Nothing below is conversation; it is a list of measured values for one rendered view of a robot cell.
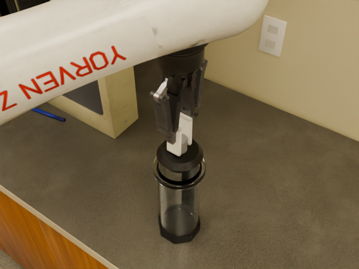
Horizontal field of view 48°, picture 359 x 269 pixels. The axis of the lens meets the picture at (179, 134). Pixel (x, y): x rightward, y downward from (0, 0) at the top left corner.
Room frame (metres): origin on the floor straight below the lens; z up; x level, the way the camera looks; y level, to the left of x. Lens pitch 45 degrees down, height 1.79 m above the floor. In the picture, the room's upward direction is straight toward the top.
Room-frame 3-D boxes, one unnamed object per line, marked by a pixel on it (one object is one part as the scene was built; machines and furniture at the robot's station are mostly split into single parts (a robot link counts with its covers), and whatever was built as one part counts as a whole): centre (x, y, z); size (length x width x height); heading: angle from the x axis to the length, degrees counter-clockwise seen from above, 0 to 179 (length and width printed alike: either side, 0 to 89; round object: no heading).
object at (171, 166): (0.53, 0.00, 1.21); 0.09 x 0.09 x 0.07
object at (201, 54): (0.53, 0.00, 1.41); 0.08 x 0.07 x 0.09; 144
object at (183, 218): (0.53, 0.00, 1.06); 0.11 x 0.11 x 0.21
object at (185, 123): (0.55, -0.01, 1.25); 0.03 x 0.01 x 0.07; 54
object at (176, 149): (0.52, 0.01, 1.25); 0.03 x 0.01 x 0.07; 54
